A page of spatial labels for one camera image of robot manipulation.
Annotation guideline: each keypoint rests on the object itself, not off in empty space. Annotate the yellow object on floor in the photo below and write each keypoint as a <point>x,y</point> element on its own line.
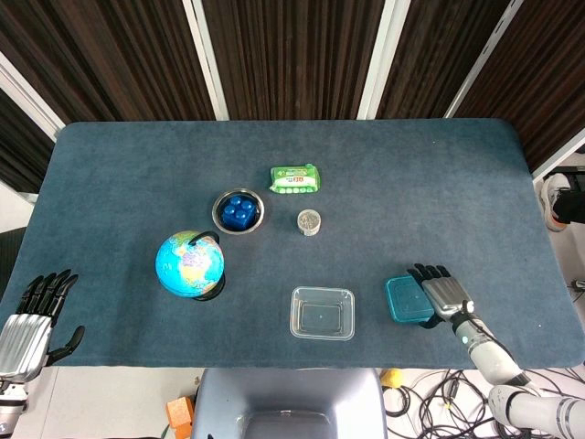
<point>392,378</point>

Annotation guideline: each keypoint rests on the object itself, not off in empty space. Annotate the stainless steel bowl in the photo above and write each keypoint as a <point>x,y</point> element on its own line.
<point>218,221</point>

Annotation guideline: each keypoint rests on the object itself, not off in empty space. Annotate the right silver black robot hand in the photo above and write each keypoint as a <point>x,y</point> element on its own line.
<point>445,295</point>

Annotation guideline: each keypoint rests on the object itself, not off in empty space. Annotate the green snack packet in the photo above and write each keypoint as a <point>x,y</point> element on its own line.
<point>294,179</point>

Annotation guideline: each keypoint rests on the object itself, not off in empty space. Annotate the teal translucent plastic lid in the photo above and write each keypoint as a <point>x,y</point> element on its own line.
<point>406,302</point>

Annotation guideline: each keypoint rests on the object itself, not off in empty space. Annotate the blue globe on black stand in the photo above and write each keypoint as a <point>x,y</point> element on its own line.
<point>187,265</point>

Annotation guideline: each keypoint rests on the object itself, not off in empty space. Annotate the small clear jar of clips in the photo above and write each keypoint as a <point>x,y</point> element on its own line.
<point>309,222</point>

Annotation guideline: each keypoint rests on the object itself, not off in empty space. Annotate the blue building block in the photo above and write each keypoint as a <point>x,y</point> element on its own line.
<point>237,214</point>

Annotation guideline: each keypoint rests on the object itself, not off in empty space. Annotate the grey blue robot torso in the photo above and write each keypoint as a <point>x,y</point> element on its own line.
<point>283,393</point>

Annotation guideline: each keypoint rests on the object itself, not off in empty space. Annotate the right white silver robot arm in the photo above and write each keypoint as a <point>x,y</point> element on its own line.
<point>491,359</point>

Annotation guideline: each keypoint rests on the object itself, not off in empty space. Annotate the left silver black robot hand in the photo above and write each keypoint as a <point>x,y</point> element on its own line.
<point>23,338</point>

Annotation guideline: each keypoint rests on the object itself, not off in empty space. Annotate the black trouser leg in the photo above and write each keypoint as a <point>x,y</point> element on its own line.
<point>571,206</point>

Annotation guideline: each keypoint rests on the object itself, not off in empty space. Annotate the white partition post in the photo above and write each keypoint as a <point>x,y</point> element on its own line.
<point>381,59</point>
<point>27,93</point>
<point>208,59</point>
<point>484,59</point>
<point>557,167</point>

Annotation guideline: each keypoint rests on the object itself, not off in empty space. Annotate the orange wooden block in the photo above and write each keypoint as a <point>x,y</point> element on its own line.
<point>179,411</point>

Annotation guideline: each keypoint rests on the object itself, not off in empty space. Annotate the clear plastic food container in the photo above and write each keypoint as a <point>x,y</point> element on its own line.
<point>322,315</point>

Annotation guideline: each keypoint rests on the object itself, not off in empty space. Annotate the blue table cloth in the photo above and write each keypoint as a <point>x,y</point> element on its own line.
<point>388,192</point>

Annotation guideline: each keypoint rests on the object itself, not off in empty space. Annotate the white orange sneaker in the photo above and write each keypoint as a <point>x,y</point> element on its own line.
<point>550,187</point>

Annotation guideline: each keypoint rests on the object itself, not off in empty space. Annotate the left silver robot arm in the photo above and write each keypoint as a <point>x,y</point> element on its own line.
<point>9,407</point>

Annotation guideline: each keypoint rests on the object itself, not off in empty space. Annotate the dark slatted partition panel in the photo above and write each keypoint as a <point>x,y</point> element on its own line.
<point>544,78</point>
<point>297,59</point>
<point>439,55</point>
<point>20,146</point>
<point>105,59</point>

